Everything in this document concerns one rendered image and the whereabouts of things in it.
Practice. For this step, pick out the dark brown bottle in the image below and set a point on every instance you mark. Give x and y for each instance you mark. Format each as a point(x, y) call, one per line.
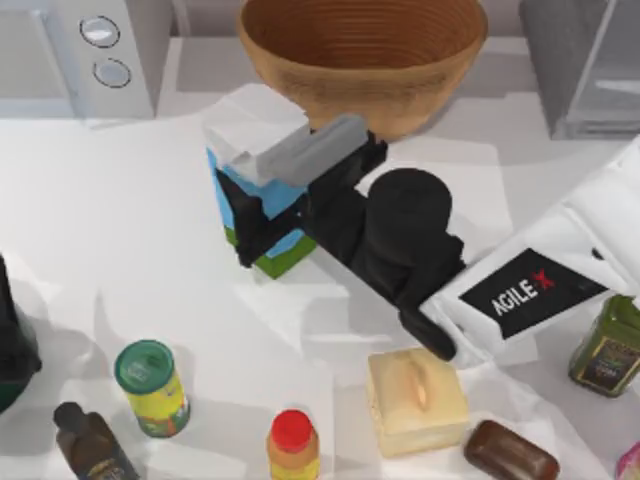
point(95, 445)

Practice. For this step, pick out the pale microwave oven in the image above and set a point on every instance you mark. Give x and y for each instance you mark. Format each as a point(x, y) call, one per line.
point(45, 60)

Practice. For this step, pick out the pale square bread loaf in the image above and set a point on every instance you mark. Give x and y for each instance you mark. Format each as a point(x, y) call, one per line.
point(415, 415)

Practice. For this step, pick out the black and green bottle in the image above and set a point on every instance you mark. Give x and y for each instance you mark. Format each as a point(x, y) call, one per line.
point(15, 340)

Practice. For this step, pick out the brown wicker basket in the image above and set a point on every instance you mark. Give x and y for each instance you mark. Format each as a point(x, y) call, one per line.
point(360, 90)

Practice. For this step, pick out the round microwave knob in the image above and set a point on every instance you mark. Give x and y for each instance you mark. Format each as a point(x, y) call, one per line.
point(112, 72)
point(100, 31)

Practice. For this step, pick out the olive green bottle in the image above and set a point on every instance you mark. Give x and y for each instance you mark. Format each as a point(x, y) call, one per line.
point(605, 355)

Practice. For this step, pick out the dark brown bread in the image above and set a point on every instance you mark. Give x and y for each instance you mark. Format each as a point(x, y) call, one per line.
point(510, 452)

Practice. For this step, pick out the yellow bottle with red cap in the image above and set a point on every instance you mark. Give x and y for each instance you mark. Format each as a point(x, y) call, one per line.
point(293, 445)

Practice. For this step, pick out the blue white green milk carton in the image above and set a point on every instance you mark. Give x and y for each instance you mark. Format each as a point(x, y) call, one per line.
point(250, 115)

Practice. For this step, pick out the yellow can with green lid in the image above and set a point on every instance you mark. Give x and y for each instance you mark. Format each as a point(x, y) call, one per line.
point(152, 390)

